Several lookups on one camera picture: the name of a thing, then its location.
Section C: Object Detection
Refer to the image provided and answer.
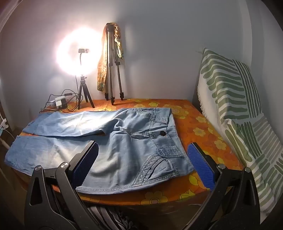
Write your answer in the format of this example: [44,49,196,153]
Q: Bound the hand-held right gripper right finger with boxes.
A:
[187,142,261,230]

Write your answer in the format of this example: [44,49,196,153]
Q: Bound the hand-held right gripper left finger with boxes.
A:
[24,140,100,230]

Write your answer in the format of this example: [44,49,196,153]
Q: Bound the light blue denim pants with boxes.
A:
[4,108,195,195]

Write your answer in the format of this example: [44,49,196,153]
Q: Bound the orange floral tablecloth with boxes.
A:
[19,99,244,206]

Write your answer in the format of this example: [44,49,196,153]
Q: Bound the black white striped cloth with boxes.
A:
[87,206,133,230]

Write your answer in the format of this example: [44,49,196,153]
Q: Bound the white power strip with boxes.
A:
[50,96,68,109]

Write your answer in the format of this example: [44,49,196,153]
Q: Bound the white green striped blanket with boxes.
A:
[197,47,276,219]

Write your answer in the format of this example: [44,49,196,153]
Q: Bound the small black tripod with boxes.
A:
[77,75,95,110]

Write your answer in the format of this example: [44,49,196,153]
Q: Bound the yellow green patterned scarf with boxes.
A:
[97,23,124,92]

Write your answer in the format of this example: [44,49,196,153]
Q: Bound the tall black tripod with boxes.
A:
[104,23,125,105]

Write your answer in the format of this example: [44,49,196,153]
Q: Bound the phone holder clamp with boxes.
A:
[78,48,90,67]

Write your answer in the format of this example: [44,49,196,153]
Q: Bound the ring light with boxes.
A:
[55,31,103,77]

